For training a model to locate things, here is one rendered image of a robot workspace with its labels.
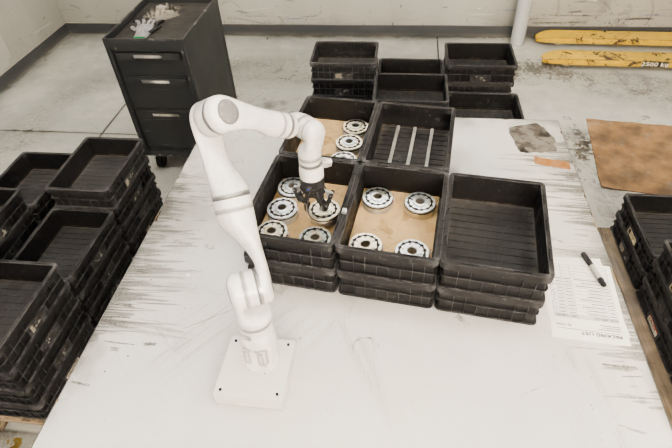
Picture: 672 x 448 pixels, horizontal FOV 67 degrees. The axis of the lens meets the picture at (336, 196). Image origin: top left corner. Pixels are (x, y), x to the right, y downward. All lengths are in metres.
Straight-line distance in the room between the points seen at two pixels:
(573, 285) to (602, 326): 0.15
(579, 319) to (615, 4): 3.69
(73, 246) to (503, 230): 1.83
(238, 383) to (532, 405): 0.77
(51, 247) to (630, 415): 2.26
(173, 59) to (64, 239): 1.07
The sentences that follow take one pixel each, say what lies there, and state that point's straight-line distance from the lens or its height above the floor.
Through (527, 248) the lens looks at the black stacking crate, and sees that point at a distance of 1.66.
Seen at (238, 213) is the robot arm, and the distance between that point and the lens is 1.20.
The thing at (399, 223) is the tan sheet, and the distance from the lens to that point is 1.66.
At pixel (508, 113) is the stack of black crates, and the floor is 0.38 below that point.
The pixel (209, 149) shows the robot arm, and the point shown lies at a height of 1.29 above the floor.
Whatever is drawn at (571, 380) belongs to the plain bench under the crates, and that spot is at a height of 0.70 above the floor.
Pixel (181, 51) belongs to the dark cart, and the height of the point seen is 0.83.
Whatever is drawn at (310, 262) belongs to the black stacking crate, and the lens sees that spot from 1.55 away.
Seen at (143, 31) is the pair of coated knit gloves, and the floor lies 0.88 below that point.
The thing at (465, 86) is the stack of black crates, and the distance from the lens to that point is 3.14.
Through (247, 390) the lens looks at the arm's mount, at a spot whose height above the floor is 0.75.
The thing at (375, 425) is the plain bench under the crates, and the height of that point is 0.70.
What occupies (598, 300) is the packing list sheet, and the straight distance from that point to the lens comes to 1.77.
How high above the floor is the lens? 2.00
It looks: 42 degrees down
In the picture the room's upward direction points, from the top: 3 degrees counter-clockwise
